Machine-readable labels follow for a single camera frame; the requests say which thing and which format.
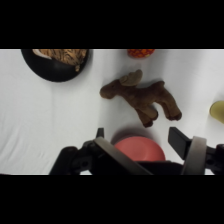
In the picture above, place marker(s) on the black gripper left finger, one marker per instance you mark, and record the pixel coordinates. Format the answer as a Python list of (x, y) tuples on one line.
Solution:
[(110, 156)]

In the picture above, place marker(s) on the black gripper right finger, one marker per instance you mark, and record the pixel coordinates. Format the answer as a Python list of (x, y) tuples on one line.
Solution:
[(195, 153)]

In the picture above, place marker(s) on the red dotted ball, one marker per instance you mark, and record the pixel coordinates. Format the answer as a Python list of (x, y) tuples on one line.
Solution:
[(141, 53)]

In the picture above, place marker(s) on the pink bowl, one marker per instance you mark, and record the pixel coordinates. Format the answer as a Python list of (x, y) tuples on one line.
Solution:
[(140, 150)]

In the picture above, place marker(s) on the black bowl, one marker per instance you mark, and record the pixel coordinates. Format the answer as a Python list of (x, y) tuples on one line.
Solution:
[(53, 72)]

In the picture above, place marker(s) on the small orange dish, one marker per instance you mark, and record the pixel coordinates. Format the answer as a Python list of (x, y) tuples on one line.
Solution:
[(218, 111)]

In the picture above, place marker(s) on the brown moose plush toy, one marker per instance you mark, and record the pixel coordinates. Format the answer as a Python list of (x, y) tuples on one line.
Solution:
[(140, 96)]

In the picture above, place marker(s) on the striped tiger plush toy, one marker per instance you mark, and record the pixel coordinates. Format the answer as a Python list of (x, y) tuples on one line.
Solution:
[(66, 55)]

